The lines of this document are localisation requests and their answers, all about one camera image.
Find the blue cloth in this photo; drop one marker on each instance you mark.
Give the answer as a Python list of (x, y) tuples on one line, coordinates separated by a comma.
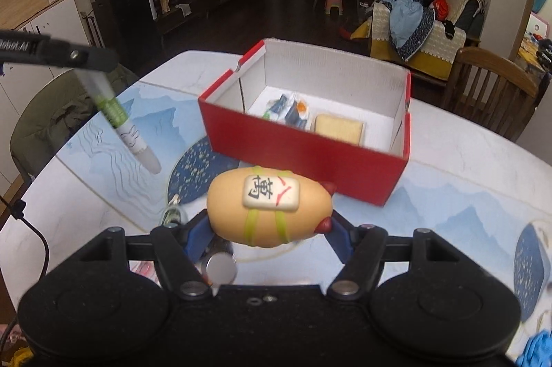
[(537, 349)]

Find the orange white snack packet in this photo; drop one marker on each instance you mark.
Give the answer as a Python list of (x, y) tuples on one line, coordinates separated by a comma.
[(299, 112)]

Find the sofa with patterned cover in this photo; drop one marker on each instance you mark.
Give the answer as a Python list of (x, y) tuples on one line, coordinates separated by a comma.
[(440, 43)]

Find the pink plastic stool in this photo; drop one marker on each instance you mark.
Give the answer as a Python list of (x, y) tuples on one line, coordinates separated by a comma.
[(335, 2)]

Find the cluttered side table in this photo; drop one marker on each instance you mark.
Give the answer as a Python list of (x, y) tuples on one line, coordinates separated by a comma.
[(534, 47)]

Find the beige sponge block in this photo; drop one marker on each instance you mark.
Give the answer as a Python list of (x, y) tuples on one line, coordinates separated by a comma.
[(338, 127)]

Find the green padded chair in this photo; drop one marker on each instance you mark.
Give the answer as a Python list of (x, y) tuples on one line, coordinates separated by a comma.
[(56, 121)]

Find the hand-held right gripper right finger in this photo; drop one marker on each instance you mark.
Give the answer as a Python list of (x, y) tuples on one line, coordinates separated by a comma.
[(340, 242)]

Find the grey correction tape dispenser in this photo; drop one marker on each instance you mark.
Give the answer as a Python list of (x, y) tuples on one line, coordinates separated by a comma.
[(172, 216)]

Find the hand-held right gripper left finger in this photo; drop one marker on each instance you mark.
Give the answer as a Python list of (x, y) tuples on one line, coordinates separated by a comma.
[(195, 233)]

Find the silver metal cylinder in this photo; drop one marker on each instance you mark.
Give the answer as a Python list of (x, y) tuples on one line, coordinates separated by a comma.
[(221, 268)]

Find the red cardboard box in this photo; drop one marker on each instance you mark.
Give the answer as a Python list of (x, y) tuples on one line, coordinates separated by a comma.
[(302, 164)]

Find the dark television cabinet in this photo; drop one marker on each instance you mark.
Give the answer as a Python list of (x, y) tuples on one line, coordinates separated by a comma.
[(202, 4)]

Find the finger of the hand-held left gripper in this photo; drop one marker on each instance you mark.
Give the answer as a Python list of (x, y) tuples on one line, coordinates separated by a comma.
[(73, 55)]

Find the green white pen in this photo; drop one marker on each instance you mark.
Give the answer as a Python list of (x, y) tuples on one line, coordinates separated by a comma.
[(125, 125)]

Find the blue clothes pile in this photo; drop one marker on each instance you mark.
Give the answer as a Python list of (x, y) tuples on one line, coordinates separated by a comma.
[(405, 21)]

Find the black water dispenser cabinet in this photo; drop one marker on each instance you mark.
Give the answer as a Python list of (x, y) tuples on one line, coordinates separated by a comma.
[(125, 4)]

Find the wooden chair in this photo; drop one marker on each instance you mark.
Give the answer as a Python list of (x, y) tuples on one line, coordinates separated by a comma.
[(491, 86)]

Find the blue white snack packet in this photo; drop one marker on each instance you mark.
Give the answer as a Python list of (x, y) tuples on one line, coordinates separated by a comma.
[(279, 106)]

